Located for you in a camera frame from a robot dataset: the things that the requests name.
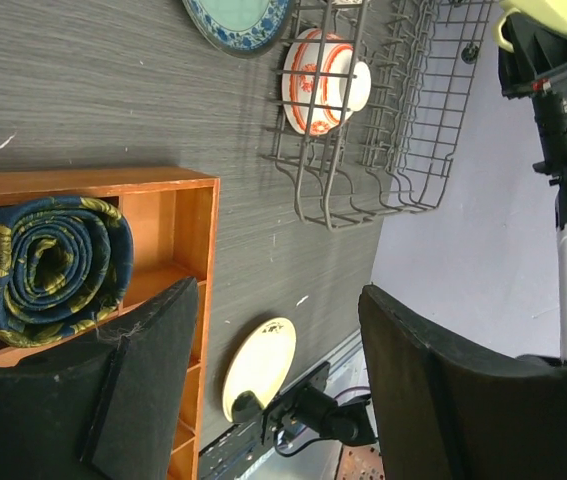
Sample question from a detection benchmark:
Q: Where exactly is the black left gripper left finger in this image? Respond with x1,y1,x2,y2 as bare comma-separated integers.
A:
0,278,199,479

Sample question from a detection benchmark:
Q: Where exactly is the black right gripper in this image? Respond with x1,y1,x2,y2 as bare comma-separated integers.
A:
498,13,567,165

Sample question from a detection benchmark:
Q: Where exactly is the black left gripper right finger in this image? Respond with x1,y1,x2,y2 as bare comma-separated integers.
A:
358,285,567,479

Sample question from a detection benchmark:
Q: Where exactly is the yellow green ceramic mug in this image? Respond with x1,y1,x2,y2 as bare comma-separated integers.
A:
492,0,567,53

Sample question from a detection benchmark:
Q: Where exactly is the cream plate with flower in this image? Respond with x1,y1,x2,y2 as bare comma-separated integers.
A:
222,317,297,424

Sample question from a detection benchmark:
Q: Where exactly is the red orange patterned bowl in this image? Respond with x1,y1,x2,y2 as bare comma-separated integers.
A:
281,28,372,136

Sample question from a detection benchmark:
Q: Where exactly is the blue green patterned plate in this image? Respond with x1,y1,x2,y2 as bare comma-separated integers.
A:
182,0,296,58

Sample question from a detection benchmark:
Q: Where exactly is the blue yellow rolled tie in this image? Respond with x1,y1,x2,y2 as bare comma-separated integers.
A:
0,195,134,348

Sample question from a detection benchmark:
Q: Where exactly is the orange wooden compartment tray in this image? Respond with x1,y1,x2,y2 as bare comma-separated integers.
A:
0,166,220,479

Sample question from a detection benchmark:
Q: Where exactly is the grey wire dish rack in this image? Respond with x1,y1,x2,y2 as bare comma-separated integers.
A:
270,1,493,231

